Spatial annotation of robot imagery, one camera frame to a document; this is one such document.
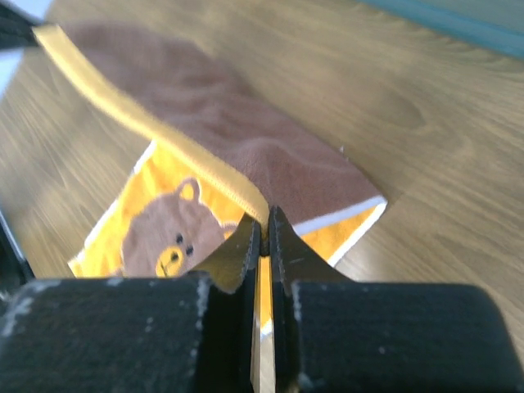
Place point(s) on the teal plastic tub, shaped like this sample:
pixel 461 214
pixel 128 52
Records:
pixel 492 24

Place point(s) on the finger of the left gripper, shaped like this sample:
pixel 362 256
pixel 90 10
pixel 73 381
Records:
pixel 16 28

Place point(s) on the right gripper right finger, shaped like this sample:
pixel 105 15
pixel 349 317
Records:
pixel 333 334

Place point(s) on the yellow brown bear towel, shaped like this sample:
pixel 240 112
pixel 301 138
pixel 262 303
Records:
pixel 216 152

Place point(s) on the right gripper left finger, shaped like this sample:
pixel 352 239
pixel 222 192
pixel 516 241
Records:
pixel 192 333

